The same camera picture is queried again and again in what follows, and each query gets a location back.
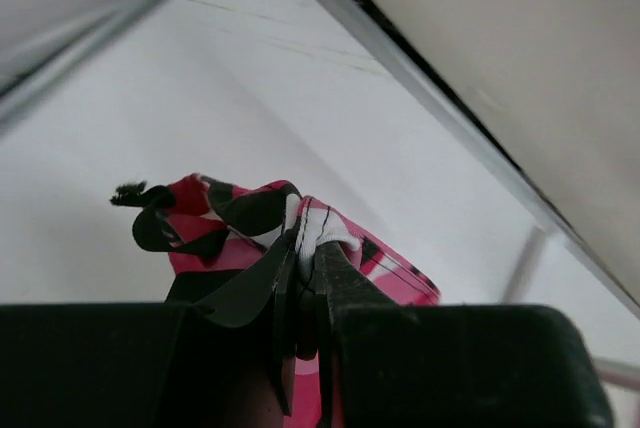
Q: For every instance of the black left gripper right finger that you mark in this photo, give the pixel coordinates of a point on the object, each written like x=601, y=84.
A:
x=387, y=365

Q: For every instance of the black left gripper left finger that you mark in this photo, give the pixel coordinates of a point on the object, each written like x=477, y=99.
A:
x=225, y=360

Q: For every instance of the pink camouflage trousers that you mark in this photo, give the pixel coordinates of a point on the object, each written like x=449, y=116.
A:
x=206, y=225

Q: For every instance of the white clothes rack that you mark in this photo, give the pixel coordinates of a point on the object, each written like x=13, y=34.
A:
x=613, y=372

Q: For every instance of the aluminium table edge rail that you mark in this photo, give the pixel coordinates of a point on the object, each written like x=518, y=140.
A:
x=545, y=93

